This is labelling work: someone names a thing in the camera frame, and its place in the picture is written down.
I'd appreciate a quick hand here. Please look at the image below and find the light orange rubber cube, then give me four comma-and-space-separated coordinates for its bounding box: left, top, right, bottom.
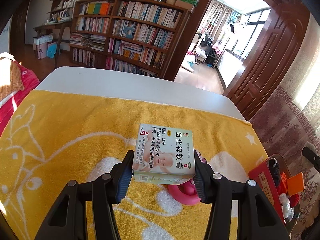
277, 172, 305, 197

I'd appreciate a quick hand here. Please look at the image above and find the clear plastic bag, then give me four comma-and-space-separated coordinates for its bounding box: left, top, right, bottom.
279, 193, 295, 222

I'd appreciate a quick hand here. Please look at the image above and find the ointment medicine box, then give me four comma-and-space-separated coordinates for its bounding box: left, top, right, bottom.
132, 124, 195, 185

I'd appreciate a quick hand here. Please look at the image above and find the black fuzzy sock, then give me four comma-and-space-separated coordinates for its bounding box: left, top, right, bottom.
268, 158, 281, 187

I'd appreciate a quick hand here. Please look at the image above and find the red fabric item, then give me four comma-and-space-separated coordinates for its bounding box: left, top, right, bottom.
289, 193, 299, 208

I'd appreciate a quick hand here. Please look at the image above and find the red metal tin box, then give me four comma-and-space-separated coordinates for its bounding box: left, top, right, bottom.
248, 154, 300, 234

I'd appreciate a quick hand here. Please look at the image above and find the yellow patterned towel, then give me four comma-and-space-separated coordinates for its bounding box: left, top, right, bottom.
1, 90, 267, 239

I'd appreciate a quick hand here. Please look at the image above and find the brown wooden door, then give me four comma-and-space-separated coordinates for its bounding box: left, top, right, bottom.
224, 3, 310, 120

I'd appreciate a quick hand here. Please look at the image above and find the bed with red blanket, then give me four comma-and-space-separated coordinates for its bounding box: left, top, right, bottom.
0, 52, 40, 132

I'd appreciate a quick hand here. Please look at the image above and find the wooden bookshelf with books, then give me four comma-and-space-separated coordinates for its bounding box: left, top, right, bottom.
69, 0, 188, 78

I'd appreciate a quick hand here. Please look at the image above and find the wooden desk with shelf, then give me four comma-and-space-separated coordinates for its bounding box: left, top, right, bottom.
34, 0, 74, 69

